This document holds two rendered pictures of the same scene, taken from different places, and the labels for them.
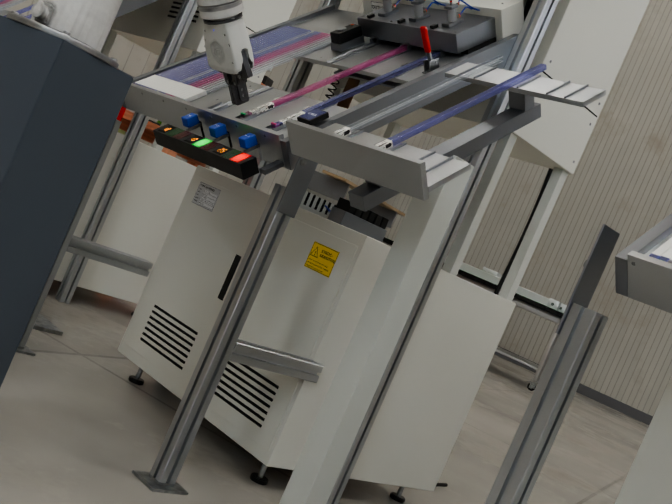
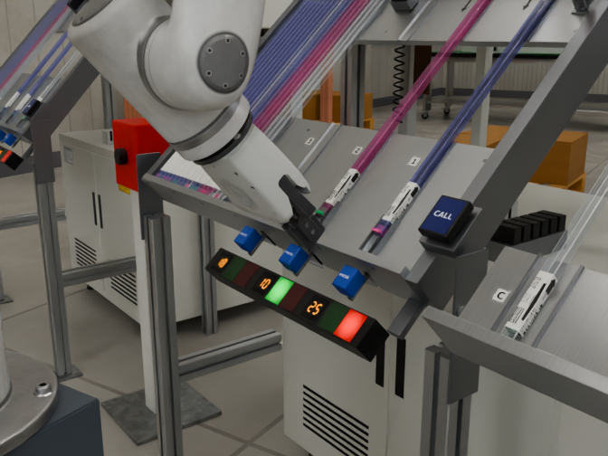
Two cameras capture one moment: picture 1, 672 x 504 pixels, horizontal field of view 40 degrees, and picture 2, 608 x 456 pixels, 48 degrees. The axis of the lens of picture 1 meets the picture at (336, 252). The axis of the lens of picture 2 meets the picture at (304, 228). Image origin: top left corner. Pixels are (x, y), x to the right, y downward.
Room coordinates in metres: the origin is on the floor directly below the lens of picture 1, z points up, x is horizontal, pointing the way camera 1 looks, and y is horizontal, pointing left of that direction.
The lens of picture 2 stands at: (1.08, 0.20, 0.98)
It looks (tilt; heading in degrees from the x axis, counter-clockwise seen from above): 16 degrees down; 8
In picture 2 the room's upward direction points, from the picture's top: straight up
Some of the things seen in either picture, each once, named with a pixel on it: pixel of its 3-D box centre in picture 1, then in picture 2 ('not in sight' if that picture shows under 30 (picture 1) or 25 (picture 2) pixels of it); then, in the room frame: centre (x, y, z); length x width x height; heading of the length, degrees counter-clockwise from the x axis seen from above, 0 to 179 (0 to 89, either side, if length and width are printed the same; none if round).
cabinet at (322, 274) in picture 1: (310, 337); (496, 354); (2.49, -0.03, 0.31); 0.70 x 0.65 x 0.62; 45
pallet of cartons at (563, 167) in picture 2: not in sight; (508, 168); (5.33, -0.48, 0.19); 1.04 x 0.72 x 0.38; 155
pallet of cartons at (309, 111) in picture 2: not in sight; (318, 113); (8.14, 1.01, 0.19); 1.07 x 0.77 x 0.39; 155
